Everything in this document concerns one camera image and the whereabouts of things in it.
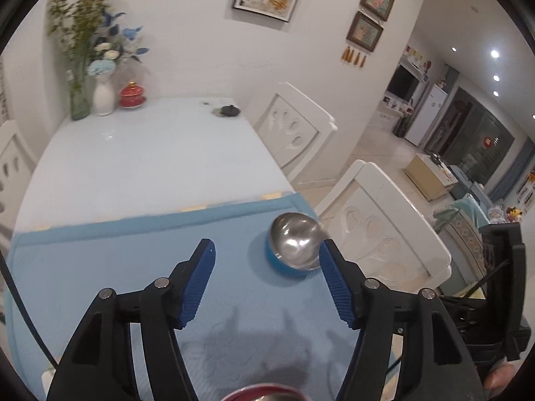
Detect red steel bowl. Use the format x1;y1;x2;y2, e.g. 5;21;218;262
219;382;312;401

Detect person's right hand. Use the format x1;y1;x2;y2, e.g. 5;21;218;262
484;361;520;390

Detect blue table mat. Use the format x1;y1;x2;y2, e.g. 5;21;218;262
4;192;404;401

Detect beige coffee table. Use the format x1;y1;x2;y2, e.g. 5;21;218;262
403;153;459;202

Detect blue steel bowl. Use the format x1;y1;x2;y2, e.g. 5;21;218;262
264;212;325;279

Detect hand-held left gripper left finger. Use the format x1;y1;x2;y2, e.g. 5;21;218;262
46;238;217;401

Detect white refrigerator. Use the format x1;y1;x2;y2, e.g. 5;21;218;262
403;84;448;147

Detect orange wall tassels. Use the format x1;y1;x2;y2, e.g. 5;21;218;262
342;46;369;68

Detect white chair with oval cutouts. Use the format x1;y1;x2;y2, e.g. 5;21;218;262
0;119;40;243

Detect white chair with leaf carving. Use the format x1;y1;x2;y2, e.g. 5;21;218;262
244;81;337;185
315;159;453;298

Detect blue and white artificial flowers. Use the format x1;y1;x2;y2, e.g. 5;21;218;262
88;10;149;78

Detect red lidded teacup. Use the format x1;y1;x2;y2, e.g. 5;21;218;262
118;80;148;110

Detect patterned wall hanging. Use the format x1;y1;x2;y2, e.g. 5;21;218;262
0;58;10;118

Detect blue curtain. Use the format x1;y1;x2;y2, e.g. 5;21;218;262
489;138;535;202

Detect small framed picture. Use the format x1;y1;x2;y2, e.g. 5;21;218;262
346;11;384;53
360;0;395;22

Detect white ribbed vase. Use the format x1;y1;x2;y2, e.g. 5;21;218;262
93;76;117;116

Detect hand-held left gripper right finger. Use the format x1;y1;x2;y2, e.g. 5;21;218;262
318;240;486;401

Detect television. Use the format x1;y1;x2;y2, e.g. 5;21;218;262
387;67;421;103

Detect black cable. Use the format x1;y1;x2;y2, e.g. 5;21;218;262
0;255;60;369

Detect teal sofa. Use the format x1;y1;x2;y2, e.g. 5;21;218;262
434;194;491;262

